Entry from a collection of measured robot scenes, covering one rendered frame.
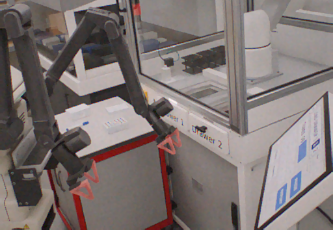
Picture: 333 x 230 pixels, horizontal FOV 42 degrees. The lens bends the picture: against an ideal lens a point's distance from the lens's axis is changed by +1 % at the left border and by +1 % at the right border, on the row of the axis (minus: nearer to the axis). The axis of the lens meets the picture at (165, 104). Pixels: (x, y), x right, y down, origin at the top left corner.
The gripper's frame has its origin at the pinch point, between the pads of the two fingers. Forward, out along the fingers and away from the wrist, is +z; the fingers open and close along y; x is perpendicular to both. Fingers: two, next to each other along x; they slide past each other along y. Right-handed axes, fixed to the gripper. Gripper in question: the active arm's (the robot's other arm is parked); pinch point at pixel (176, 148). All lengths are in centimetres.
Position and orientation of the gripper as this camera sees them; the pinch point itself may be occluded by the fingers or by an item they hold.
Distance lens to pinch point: 186.8
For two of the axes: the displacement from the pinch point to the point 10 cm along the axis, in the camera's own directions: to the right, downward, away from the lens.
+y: 3.0, -2.3, 9.3
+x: -7.4, 5.6, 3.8
